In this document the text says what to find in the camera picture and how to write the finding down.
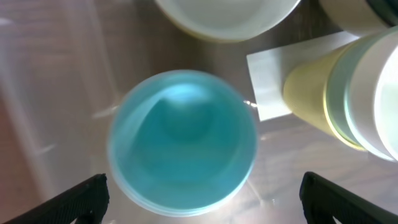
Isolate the white label in bin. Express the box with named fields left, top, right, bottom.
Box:
left=246, top=32, right=358, bottom=121

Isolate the yellow cup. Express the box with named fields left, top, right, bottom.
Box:
left=283, top=44, right=365, bottom=151

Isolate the light blue cup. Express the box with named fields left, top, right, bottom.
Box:
left=107, top=70, right=257, bottom=217

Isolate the white small bowl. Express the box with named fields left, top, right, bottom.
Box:
left=155, top=0, right=300, bottom=41

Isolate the green cup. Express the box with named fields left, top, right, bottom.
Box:
left=324, top=29, right=394, bottom=161

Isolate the beige large bowl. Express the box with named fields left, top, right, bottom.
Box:
left=319, top=0, right=391, bottom=37

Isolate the yellow small bowl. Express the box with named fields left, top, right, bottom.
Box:
left=175, top=24, right=242, bottom=44

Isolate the clear plastic storage bin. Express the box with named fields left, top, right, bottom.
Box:
left=1, top=1, right=397, bottom=223

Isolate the cream white cup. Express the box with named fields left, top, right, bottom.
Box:
left=345, top=30, right=397, bottom=162

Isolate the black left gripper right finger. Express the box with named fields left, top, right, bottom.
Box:
left=299, top=172, right=397, bottom=224

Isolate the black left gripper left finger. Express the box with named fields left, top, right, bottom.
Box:
left=4, top=174, right=109, bottom=224

